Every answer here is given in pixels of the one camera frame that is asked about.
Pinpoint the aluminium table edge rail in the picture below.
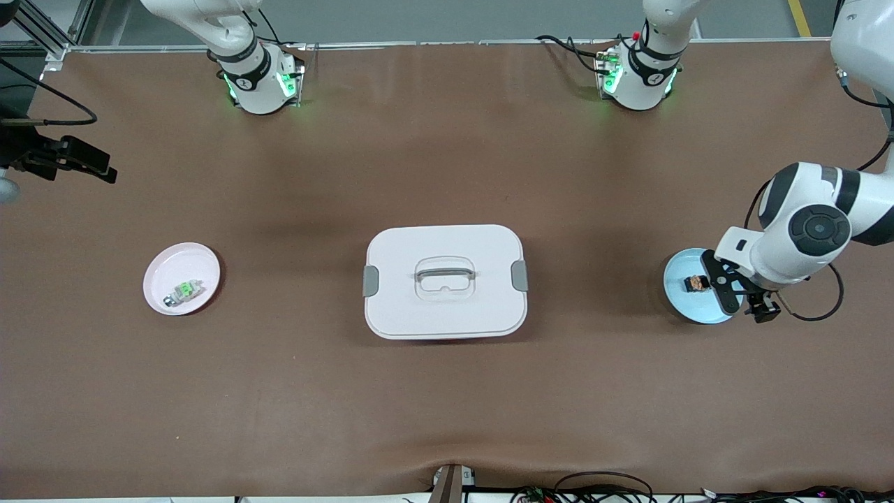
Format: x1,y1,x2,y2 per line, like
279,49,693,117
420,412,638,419
66,38,835,55

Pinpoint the metal table edge bracket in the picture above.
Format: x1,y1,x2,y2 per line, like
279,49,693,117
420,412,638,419
431,463,477,503

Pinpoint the brown table mat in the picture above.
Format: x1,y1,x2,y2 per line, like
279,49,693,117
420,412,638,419
0,38,894,500

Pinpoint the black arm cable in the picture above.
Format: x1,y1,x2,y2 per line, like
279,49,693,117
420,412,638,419
0,58,98,128
744,66,894,323

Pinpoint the black looped cable bundle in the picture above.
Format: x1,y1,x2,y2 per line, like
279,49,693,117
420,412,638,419
512,472,655,503

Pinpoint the aluminium frame profile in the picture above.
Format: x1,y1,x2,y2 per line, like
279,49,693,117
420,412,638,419
0,0,95,71

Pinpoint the light blue round plate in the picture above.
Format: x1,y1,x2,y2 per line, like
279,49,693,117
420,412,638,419
663,248,742,325

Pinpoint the black base power cable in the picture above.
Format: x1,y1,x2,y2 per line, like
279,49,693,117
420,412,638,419
241,6,285,47
536,35,608,74

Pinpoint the green clear switch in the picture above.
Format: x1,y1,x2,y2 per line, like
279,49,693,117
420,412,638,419
163,279,205,309

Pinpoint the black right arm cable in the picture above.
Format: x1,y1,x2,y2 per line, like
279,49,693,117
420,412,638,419
0,58,98,128

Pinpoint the white lidded storage box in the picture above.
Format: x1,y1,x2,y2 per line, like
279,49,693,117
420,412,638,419
362,224,529,341

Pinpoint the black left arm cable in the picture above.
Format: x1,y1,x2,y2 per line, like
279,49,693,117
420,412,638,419
744,66,894,323

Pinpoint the pink round plate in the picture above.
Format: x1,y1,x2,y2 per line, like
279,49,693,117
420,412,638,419
143,242,221,316

